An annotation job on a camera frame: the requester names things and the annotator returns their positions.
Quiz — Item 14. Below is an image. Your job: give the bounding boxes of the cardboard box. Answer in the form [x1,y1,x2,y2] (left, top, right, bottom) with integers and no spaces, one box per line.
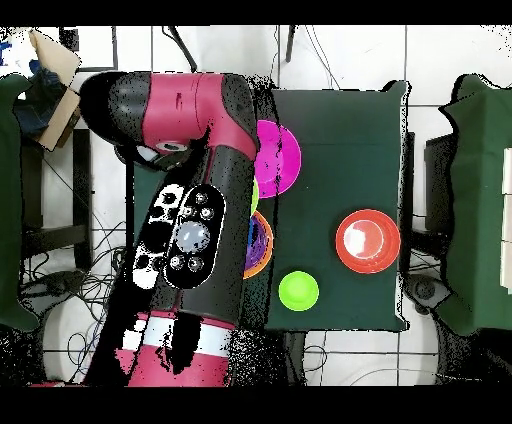
[27,28,83,153]

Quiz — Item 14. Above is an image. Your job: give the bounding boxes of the red plastic bowl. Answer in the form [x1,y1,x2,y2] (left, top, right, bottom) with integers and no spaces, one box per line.
[334,208,402,275]

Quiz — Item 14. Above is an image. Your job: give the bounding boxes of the small green plastic bowl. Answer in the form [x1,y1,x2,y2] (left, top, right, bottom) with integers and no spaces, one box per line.
[278,270,320,312]

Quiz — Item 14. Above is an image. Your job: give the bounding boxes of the dark green tablecloth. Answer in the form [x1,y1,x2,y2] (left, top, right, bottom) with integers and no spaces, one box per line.
[131,76,411,332]

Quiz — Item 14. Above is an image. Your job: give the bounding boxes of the green cloth covered table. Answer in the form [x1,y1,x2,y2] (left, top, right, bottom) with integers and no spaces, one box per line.
[0,73,41,333]
[437,73,512,337]

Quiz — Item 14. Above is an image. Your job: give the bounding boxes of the black stool frame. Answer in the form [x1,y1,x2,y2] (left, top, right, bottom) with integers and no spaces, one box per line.
[19,127,94,271]

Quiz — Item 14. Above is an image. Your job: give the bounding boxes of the black chair base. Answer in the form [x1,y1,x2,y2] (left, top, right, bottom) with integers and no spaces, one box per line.
[19,269,87,317]
[403,273,453,315]

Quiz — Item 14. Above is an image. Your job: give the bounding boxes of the dark blue cloth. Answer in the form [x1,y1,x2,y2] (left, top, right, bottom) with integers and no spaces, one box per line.
[11,59,67,139]

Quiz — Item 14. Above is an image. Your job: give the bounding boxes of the black tripod leg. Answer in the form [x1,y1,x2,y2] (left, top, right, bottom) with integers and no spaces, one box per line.
[161,25,202,75]
[284,25,298,64]

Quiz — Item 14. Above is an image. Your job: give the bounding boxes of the white blocks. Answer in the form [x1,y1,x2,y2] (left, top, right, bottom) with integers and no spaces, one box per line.
[499,146,512,295]

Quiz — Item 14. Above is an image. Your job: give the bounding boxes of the black metal frame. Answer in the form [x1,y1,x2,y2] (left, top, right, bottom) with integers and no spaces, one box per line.
[58,25,120,73]

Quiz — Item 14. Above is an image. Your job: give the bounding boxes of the pink plastic bowl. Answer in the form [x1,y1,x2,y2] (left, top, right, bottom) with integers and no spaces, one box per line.
[254,119,302,200]

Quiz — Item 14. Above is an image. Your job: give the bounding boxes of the tangle of floor cables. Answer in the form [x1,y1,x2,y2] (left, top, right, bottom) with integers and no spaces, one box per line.
[19,219,129,387]

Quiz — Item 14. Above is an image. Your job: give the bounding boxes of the purple plastic bowl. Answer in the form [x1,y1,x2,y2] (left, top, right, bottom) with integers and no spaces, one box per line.
[244,215,269,271]

